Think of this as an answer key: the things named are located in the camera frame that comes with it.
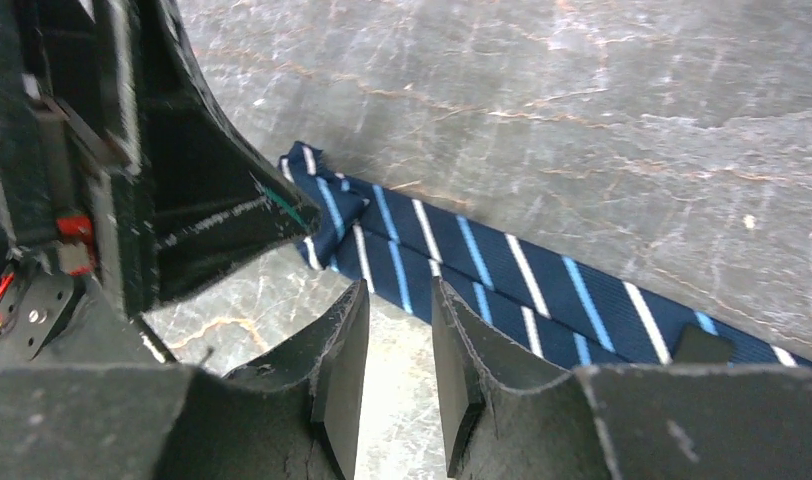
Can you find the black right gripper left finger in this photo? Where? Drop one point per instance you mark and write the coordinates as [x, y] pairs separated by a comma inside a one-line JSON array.
[[301, 414]]

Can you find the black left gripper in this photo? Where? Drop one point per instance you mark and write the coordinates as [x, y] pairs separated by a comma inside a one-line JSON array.
[[218, 202]]

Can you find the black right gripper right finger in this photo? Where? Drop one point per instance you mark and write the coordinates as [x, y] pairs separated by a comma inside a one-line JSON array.
[[502, 415]]

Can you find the navy striped tie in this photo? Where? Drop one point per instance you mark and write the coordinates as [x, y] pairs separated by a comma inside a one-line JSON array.
[[558, 308]]

